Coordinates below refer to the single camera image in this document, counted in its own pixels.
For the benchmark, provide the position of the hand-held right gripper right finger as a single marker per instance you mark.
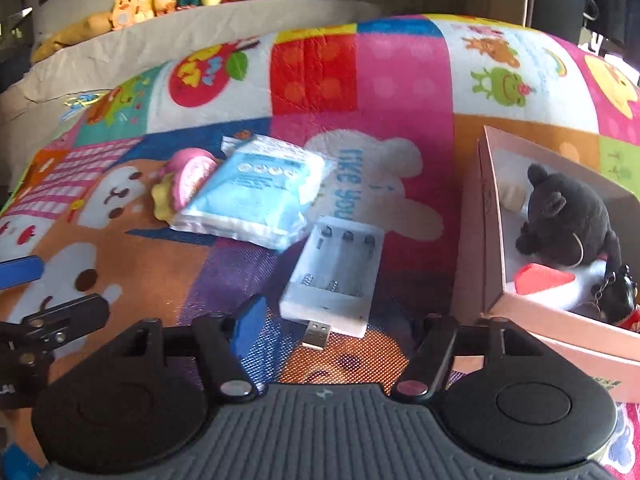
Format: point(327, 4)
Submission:
point(440, 345)

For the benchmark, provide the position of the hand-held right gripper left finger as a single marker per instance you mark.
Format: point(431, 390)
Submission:
point(250, 327)

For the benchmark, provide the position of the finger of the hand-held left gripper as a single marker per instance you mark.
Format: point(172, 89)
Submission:
point(20, 272)
point(65, 312)

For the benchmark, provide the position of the white battery charger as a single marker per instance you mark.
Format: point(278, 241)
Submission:
point(330, 270)

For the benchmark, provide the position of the pink cardboard box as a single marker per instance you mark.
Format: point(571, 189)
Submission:
point(540, 317)

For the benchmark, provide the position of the blue tissue packet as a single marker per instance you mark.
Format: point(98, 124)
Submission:
point(260, 190)

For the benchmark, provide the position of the pink squishy toy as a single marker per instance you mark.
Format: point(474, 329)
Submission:
point(195, 175)

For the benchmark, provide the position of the black cat plush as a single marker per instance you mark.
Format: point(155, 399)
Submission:
point(565, 220)

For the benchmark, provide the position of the long yellow plush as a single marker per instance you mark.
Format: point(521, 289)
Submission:
point(75, 35)

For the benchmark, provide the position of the colourful printed play mat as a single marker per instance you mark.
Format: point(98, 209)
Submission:
point(375, 85)

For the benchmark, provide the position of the yellow duck plush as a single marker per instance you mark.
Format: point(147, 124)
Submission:
point(132, 5)

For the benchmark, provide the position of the dark hanging clothes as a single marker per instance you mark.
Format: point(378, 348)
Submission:
point(612, 0)

